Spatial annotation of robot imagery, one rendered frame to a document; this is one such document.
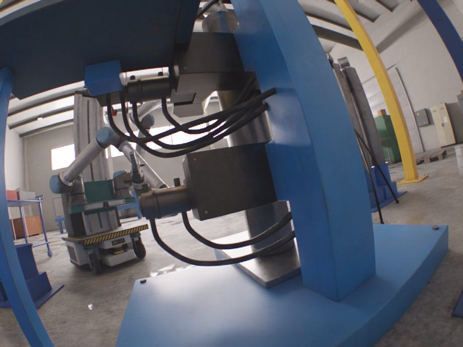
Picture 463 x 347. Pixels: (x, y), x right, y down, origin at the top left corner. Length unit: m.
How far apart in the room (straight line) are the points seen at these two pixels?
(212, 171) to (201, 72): 0.34
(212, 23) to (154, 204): 0.99
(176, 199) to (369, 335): 0.72
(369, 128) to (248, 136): 1.66
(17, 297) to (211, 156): 0.75
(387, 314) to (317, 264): 0.25
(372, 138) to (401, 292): 1.90
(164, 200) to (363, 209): 0.64
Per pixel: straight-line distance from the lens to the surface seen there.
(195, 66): 0.76
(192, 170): 0.62
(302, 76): 0.58
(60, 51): 0.82
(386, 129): 8.05
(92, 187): 2.12
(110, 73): 0.82
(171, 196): 0.77
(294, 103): 0.55
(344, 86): 2.24
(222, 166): 0.64
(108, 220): 2.24
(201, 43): 0.83
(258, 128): 0.95
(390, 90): 3.30
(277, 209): 0.93
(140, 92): 0.88
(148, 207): 0.76
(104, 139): 1.48
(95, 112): 2.48
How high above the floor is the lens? 0.48
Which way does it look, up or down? 4 degrees up
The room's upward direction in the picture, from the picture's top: 12 degrees counter-clockwise
